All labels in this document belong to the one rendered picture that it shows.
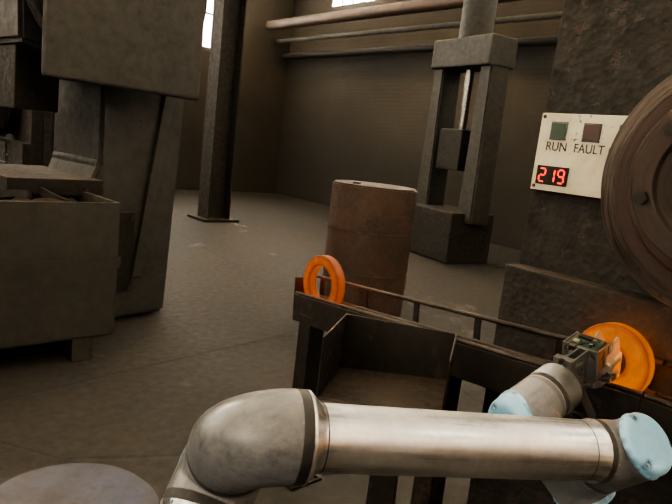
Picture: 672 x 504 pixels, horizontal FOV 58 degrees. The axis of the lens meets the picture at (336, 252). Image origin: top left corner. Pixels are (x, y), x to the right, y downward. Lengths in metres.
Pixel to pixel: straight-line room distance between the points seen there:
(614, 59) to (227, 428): 1.14
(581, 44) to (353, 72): 9.69
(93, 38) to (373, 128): 7.89
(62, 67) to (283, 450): 2.49
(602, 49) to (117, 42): 2.24
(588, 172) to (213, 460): 1.04
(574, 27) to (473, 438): 1.04
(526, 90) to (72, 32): 6.71
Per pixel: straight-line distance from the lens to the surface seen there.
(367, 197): 3.84
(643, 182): 1.19
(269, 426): 0.73
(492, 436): 0.85
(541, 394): 1.10
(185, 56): 3.33
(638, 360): 1.33
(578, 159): 1.49
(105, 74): 3.10
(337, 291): 1.85
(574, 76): 1.55
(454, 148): 6.81
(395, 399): 1.31
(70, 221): 2.86
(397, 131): 10.15
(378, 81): 10.63
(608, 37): 1.53
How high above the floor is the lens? 1.11
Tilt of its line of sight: 10 degrees down
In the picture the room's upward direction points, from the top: 7 degrees clockwise
